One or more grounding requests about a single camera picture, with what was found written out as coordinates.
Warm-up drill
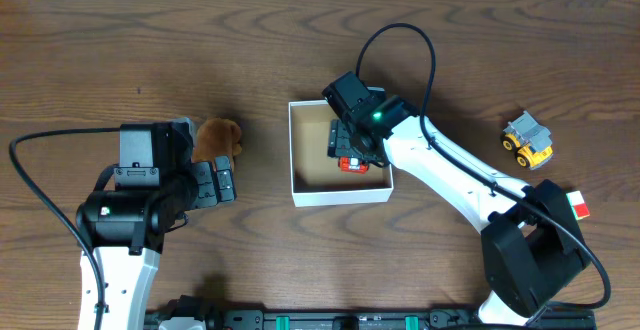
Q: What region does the red toy fire truck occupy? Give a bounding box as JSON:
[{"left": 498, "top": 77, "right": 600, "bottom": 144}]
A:
[{"left": 339, "top": 157, "right": 369, "bottom": 174}]

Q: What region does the yellow toy dump truck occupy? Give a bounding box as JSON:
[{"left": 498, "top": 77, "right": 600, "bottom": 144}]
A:
[{"left": 501, "top": 110, "right": 554, "bottom": 170}]

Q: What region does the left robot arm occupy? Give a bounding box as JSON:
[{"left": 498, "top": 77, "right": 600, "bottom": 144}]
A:
[{"left": 76, "top": 156, "right": 237, "bottom": 329}]

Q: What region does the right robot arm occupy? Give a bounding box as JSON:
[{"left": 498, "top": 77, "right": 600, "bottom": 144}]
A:
[{"left": 326, "top": 93, "right": 596, "bottom": 328}]

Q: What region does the white cardboard box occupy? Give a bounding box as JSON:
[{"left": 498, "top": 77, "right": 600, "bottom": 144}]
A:
[{"left": 288, "top": 100, "right": 394, "bottom": 207}]

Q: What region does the brown plush toy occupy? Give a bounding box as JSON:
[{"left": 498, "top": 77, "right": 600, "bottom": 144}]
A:
[{"left": 192, "top": 118, "right": 242, "bottom": 167}]

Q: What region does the colourful puzzle cube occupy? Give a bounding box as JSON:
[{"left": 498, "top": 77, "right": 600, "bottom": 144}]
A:
[{"left": 566, "top": 190, "right": 590, "bottom": 220}]

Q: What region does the black right camera box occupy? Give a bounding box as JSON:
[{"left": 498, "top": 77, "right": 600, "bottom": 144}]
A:
[{"left": 322, "top": 72, "right": 387, "bottom": 125}]

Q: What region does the black camera box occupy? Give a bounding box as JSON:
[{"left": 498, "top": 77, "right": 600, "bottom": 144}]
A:
[
  {"left": 114, "top": 117, "right": 196, "bottom": 190},
  {"left": 322, "top": 72, "right": 387, "bottom": 125}
]

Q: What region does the black left camera box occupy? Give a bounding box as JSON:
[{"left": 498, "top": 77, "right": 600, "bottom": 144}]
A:
[{"left": 114, "top": 117, "right": 196, "bottom": 190}]

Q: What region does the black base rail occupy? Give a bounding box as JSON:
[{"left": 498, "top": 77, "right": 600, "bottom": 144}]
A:
[{"left": 144, "top": 294, "right": 601, "bottom": 330}]

